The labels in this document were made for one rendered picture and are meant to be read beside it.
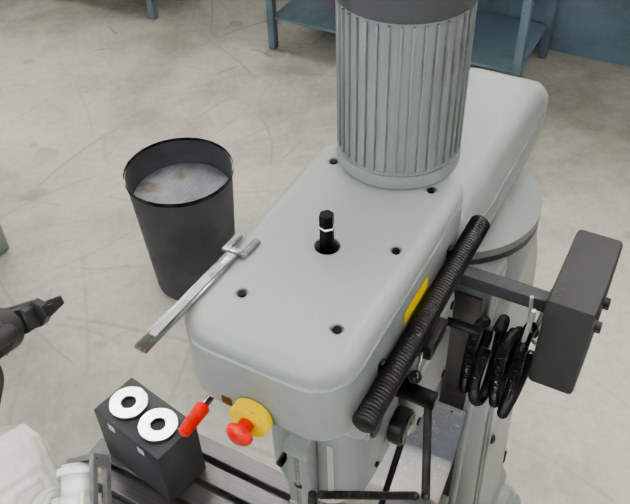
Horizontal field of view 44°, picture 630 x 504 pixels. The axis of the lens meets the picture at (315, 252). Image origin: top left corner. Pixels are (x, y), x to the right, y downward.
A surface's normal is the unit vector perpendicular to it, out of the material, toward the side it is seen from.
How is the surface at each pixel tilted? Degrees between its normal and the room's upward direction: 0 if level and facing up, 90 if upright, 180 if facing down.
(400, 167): 90
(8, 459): 57
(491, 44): 0
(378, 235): 0
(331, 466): 90
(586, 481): 0
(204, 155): 86
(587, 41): 90
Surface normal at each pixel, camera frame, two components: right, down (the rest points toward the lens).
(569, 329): -0.48, 0.61
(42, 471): 0.81, -0.30
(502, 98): -0.03, -0.73
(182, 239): 0.07, 0.72
